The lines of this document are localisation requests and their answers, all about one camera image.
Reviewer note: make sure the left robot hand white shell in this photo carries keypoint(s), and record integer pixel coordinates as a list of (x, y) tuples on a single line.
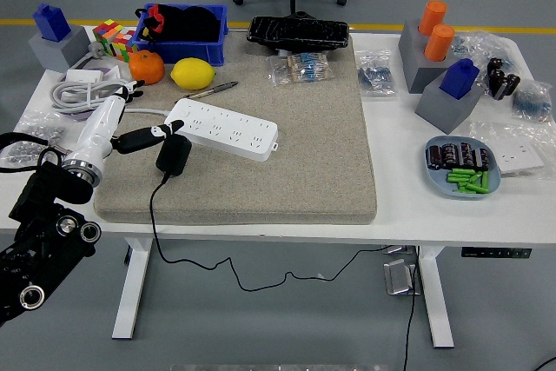
[(102, 123)]

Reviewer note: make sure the black plug adapter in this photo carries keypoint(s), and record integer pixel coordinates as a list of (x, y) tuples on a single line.
[(174, 156)]

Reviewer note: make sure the white power strip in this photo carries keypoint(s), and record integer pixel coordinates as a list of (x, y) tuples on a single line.
[(226, 127)]

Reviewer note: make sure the black glossy plastic tray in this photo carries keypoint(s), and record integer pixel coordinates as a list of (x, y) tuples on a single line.
[(299, 32)]

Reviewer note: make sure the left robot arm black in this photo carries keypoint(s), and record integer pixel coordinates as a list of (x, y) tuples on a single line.
[(48, 236)]

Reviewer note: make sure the purple round disc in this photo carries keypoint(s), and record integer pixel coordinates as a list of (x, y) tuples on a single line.
[(80, 115)]

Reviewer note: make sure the small white box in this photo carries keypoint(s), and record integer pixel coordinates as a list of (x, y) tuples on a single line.
[(82, 76)]

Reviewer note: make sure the white card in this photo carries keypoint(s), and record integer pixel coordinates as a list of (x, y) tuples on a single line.
[(114, 73)]

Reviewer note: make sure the clear bag of metal nuts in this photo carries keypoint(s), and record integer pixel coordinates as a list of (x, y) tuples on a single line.
[(48, 131)]

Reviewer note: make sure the orange mandarin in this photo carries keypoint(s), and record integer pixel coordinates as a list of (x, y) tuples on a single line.
[(147, 68)]

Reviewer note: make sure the colourful puzzle cube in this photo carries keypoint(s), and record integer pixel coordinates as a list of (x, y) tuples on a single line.
[(123, 47), (106, 32)]

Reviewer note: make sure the yellow lemon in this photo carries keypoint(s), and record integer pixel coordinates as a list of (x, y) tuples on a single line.
[(193, 73)]

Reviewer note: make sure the blue bottle-shaped block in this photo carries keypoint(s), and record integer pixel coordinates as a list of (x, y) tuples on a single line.
[(52, 23), (460, 80)]

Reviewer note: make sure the blue plastic bin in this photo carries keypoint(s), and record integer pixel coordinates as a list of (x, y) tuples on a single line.
[(191, 51)]

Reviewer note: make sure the black silver pen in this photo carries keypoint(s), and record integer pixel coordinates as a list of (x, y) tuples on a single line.
[(217, 88)]

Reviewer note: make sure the white table leg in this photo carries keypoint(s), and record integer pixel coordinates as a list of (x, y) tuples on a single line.
[(436, 301), (130, 301)]

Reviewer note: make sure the grey-brown mat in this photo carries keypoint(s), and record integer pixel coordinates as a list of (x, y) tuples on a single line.
[(282, 171)]

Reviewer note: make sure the clear bag of blue parts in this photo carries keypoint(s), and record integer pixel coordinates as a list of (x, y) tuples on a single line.
[(375, 75)]

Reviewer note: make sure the large grey holder block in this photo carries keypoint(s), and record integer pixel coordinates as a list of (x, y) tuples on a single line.
[(417, 62)]

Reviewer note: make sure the silver metal pedal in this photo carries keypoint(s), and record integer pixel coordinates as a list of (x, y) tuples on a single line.
[(397, 277)]

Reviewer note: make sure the black capacitor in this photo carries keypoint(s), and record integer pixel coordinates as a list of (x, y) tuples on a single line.
[(451, 154), (467, 154), (434, 157), (482, 158)]

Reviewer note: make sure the blue-grey plate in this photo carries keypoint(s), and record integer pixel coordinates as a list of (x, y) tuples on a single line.
[(434, 180)]

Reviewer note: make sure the orange cylinder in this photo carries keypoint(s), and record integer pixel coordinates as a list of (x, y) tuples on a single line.
[(434, 17), (439, 43)]

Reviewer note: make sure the green battery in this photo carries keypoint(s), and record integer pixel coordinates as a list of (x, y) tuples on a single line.
[(474, 177), (485, 180), (458, 178), (474, 187), (462, 171), (467, 191)]

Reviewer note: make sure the clear bag around socket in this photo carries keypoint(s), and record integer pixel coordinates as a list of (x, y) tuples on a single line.
[(482, 130)]

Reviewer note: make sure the crumpled clear plastic bag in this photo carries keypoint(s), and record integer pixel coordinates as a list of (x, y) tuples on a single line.
[(478, 45)]

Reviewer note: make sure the clear bag of black capacitors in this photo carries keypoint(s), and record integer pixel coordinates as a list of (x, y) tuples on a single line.
[(499, 80)]

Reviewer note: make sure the black table control panel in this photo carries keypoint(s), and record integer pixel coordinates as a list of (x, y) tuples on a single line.
[(495, 253)]

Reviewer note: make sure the clear bag of blue resistors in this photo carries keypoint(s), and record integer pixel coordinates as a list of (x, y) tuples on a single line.
[(532, 101)]

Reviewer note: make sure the white wall socket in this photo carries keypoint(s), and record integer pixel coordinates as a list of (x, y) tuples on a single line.
[(519, 156)]

